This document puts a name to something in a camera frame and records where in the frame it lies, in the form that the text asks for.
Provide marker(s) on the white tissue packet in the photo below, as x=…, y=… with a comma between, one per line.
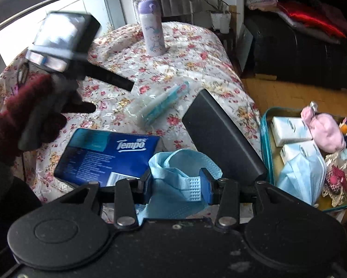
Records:
x=289, y=130
x=298, y=152

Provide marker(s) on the purple water bottle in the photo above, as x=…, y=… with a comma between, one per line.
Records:
x=151, y=29

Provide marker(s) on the black leather sofa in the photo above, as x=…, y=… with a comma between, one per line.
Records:
x=292, y=58

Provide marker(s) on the translucent storage unit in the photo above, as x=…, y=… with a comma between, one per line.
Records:
x=176, y=3

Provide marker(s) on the black flat slab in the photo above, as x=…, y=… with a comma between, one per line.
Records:
x=222, y=139

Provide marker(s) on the red crochet flower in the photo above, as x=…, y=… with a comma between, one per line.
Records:
x=336, y=179

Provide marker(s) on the pink fluffy ball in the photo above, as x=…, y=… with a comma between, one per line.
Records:
x=327, y=133

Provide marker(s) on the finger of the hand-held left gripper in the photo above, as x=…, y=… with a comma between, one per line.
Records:
x=109, y=78
x=77, y=107

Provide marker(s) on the floral blanket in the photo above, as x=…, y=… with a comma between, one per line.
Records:
x=191, y=63

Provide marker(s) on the leaning glass panel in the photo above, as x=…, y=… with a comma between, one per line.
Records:
x=245, y=46

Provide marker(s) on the teal rimmed tray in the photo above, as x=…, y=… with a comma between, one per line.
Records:
x=273, y=165

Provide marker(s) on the red satin cushion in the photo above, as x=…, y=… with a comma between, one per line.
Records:
x=309, y=16

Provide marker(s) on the blue tissue box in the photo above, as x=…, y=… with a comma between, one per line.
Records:
x=104, y=156

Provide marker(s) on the person's left forearm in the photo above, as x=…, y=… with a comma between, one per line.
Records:
x=14, y=107

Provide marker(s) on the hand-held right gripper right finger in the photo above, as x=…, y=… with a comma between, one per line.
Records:
x=206, y=185

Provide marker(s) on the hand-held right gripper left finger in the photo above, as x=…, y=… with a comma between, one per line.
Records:
x=147, y=185

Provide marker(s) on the potted plant in white pot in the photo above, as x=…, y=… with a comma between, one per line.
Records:
x=221, y=20

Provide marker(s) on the folded pink checked cloths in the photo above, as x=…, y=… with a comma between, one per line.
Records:
x=260, y=0

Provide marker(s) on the dark wooden plant stool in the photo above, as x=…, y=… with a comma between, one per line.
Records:
x=228, y=43

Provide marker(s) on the light blue face mask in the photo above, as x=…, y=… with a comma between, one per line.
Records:
x=301, y=176
x=173, y=173

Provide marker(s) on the teal item in clear wrapper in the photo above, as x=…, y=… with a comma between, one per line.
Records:
x=164, y=102

